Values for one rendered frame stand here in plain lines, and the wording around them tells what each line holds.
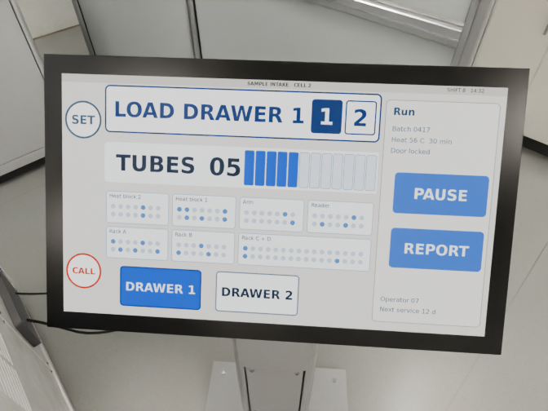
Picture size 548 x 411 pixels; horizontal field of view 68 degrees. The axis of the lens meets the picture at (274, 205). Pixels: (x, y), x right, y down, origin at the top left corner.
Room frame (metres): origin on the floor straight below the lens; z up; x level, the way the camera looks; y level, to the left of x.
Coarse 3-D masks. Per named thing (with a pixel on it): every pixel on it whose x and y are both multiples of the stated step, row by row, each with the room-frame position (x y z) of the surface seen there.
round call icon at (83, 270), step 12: (72, 252) 0.29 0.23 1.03; (84, 252) 0.29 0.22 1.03; (72, 264) 0.28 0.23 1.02; (84, 264) 0.28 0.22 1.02; (96, 264) 0.28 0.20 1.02; (72, 276) 0.27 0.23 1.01; (84, 276) 0.27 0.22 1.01; (96, 276) 0.27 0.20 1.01; (72, 288) 0.26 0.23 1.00; (84, 288) 0.26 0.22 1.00; (96, 288) 0.26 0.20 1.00
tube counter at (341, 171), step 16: (208, 160) 0.35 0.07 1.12; (224, 160) 0.35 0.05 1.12; (240, 160) 0.35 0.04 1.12; (256, 160) 0.34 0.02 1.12; (272, 160) 0.34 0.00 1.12; (288, 160) 0.34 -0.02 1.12; (304, 160) 0.34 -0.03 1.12; (320, 160) 0.34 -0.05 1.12; (336, 160) 0.34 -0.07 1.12; (352, 160) 0.34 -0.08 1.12; (368, 160) 0.34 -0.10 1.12; (208, 176) 0.34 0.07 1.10; (224, 176) 0.33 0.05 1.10; (240, 176) 0.33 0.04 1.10; (256, 176) 0.33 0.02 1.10; (272, 176) 0.33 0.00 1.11; (288, 176) 0.33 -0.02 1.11; (304, 176) 0.33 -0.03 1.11; (320, 176) 0.33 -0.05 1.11; (336, 176) 0.33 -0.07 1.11; (352, 176) 0.33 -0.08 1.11; (368, 176) 0.33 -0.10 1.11; (368, 192) 0.32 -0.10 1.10
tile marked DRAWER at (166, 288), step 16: (128, 272) 0.27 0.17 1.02; (144, 272) 0.27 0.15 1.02; (160, 272) 0.27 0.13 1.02; (176, 272) 0.27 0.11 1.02; (192, 272) 0.27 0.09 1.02; (128, 288) 0.26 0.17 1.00; (144, 288) 0.26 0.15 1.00; (160, 288) 0.26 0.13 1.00; (176, 288) 0.26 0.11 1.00; (192, 288) 0.26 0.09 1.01; (128, 304) 0.24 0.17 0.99; (144, 304) 0.24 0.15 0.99; (160, 304) 0.24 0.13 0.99; (176, 304) 0.24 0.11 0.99; (192, 304) 0.24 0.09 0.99
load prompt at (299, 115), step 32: (128, 96) 0.39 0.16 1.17; (160, 96) 0.39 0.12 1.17; (192, 96) 0.39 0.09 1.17; (224, 96) 0.39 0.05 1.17; (256, 96) 0.39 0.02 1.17; (288, 96) 0.39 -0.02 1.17; (320, 96) 0.39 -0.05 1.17; (352, 96) 0.38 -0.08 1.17; (128, 128) 0.37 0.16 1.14; (160, 128) 0.37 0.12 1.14; (192, 128) 0.37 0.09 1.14; (224, 128) 0.37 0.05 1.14; (256, 128) 0.37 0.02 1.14; (288, 128) 0.37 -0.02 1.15; (320, 128) 0.36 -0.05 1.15; (352, 128) 0.36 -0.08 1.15
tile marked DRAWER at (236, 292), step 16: (224, 272) 0.27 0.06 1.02; (240, 272) 0.26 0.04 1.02; (256, 272) 0.26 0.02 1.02; (224, 288) 0.25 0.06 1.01; (240, 288) 0.25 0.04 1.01; (256, 288) 0.25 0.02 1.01; (272, 288) 0.25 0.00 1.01; (288, 288) 0.25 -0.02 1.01; (224, 304) 0.24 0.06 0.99; (240, 304) 0.24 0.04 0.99; (256, 304) 0.24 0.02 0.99; (272, 304) 0.24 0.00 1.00; (288, 304) 0.24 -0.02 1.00
